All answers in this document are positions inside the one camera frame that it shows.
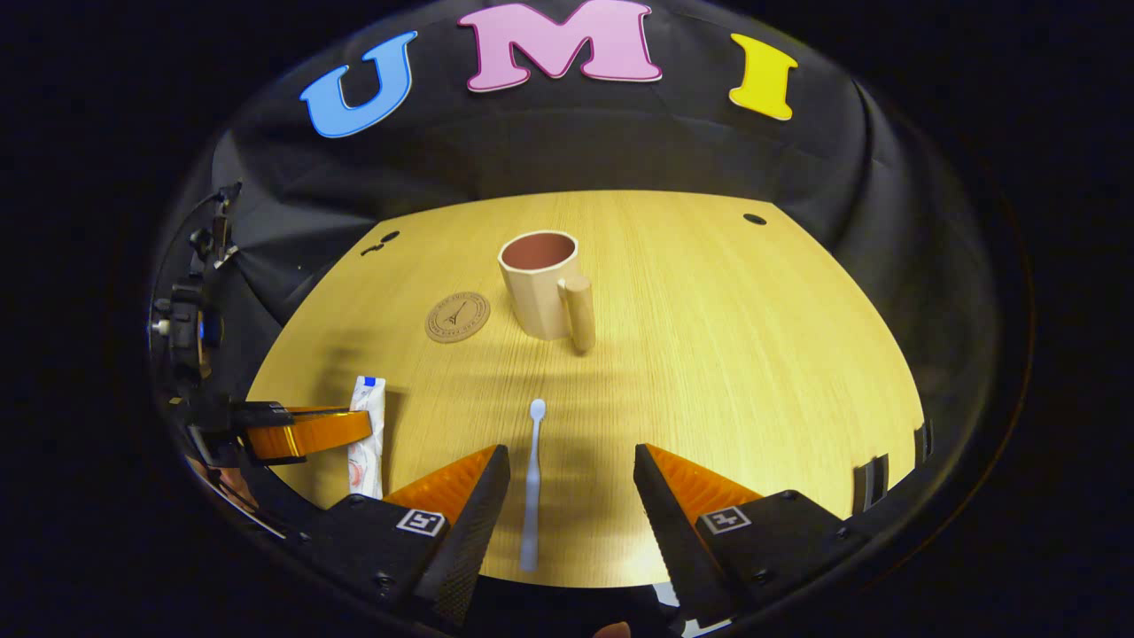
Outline round brown coaster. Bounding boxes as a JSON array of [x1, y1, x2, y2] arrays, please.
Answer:
[[424, 292, 491, 344]]

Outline black table edge clamp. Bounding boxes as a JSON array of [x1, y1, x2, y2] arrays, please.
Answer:
[[853, 455, 889, 513]]

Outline wooden desktop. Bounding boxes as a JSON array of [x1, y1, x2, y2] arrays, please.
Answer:
[[246, 189, 927, 590]]

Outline light blue toothbrush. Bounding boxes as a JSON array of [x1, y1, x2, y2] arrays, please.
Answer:
[[519, 399, 548, 572]]

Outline beige cup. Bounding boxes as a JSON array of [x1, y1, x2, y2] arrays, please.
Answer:
[[497, 230, 597, 355]]

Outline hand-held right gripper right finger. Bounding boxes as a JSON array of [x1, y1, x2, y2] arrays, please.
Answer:
[[633, 443, 887, 626]]

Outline white toothpaste tube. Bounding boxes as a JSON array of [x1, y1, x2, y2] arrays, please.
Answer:
[[347, 376, 387, 500]]

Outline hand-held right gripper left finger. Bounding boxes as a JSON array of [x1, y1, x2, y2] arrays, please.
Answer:
[[292, 443, 512, 630]]

